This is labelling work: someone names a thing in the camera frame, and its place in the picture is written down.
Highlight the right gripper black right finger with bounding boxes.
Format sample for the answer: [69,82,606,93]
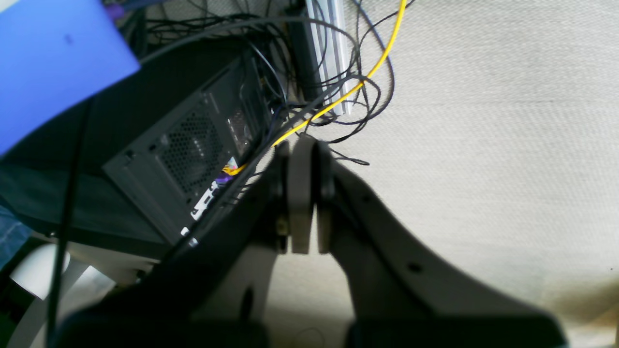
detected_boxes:
[314,142,568,348]

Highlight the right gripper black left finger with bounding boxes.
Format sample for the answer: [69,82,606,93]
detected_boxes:
[49,136,318,348]

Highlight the white chair base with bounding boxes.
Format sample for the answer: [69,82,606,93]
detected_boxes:
[7,237,160,348]

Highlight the black computer tower case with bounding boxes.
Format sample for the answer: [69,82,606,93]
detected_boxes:
[1,38,273,259]

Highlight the blue panel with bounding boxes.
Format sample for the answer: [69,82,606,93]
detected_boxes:
[0,0,141,155]

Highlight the yellow cable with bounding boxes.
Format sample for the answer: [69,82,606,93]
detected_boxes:
[223,0,408,175]

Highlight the black cable tangle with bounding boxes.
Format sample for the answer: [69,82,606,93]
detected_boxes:
[140,0,416,167]

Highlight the aluminium frame rail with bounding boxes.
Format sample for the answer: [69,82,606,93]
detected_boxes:
[305,0,350,96]

